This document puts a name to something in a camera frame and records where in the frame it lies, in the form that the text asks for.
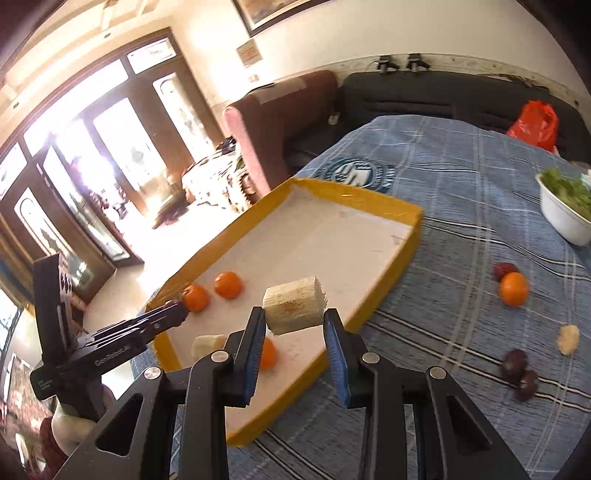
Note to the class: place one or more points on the person's left hand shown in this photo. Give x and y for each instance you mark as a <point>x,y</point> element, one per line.
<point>69,429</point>

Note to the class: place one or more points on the patterned cloth covered furniture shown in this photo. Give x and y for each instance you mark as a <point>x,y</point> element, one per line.
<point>217,180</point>

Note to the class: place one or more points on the green lettuce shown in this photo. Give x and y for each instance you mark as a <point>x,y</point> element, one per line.
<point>565,187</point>

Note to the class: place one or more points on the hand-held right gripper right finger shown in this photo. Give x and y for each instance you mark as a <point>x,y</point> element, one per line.
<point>334,360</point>

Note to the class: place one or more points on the person's left forearm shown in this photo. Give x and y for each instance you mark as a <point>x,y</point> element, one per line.
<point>48,445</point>

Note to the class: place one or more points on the black clamp device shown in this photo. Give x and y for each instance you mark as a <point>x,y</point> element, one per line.
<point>416,60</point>
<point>387,62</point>

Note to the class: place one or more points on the white bowl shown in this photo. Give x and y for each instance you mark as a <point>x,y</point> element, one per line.
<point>565,221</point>

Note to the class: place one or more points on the small wall sign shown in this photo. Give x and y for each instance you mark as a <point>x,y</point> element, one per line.
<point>250,53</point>

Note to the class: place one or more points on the small dark red plum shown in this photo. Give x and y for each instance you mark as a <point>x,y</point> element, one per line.
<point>503,270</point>

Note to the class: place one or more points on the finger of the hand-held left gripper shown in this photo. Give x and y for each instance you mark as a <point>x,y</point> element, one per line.
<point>161,310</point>
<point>166,325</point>

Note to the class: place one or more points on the yellow cardboard tray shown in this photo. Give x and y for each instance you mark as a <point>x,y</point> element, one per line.
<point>332,230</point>

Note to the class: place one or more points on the wooden glass doors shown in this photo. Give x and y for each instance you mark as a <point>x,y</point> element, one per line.
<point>69,184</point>

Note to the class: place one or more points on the black sofa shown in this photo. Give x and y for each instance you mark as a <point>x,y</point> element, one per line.
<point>415,97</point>

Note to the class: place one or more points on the brown armchair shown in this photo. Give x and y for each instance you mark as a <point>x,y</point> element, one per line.
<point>272,120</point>

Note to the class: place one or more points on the red plastic bag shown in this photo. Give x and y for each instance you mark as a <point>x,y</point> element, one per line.
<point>533,122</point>

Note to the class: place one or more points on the framed wall picture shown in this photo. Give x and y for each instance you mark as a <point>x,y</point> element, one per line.
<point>277,11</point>

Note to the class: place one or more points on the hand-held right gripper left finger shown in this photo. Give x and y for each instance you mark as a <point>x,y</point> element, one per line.
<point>256,350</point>

